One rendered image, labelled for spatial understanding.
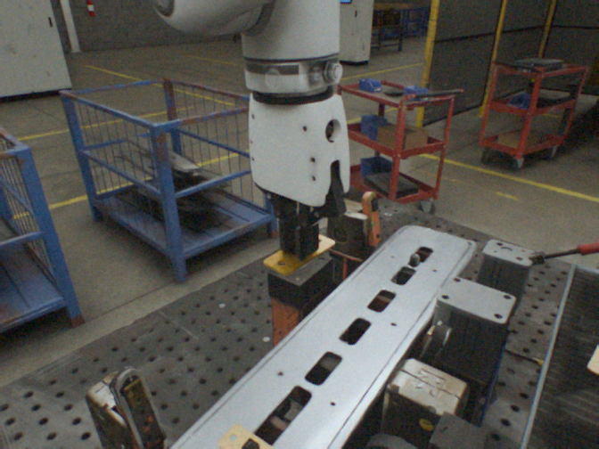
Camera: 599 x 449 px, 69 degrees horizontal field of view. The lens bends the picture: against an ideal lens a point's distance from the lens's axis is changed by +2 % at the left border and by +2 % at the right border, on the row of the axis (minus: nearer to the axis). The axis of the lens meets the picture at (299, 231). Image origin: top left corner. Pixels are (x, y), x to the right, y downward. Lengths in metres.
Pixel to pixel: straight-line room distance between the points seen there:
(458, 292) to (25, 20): 8.03
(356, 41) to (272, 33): 10.54
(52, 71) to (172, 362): 7.57
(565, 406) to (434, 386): 0.15
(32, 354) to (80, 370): 1.27
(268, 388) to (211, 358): 0.50
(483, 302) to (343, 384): 0.24
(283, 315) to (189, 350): 0.37
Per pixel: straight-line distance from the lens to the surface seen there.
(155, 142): 2.29
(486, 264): 0.94
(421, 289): 0.88
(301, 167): 0.40
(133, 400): 0.60
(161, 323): 1.29
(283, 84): 0.37
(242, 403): 0.66
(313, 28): 0.37
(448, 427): 0.54
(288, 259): 0.47
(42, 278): 2.72
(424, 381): 0.60
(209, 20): 0.32
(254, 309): 1.28
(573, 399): 0.53
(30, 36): 8.38
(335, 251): 1.08
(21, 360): 2.48
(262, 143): 0.42
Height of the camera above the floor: 1.51
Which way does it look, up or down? 29 degrees down
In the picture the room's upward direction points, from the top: straight up
